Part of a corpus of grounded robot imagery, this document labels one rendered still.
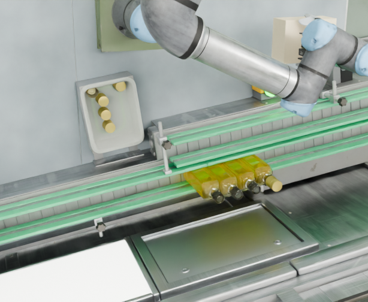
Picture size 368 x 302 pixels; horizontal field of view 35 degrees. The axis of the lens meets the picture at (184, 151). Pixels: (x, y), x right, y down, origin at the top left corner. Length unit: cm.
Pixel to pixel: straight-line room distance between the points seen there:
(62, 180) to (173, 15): 85
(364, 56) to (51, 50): 94
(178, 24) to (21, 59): 78
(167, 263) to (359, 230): 58
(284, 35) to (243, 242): 60
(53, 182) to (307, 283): 83
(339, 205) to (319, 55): 72
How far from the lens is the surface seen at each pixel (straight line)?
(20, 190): 188
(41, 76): 189
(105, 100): 186
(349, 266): 166
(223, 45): 126
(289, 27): 168
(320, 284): 162
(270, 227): 180
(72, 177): 188
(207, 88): 202
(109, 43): 182
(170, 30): 120
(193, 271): 164
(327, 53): 139
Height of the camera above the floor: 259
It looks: 64 degrees down
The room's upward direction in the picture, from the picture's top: 134 degrees clockwise
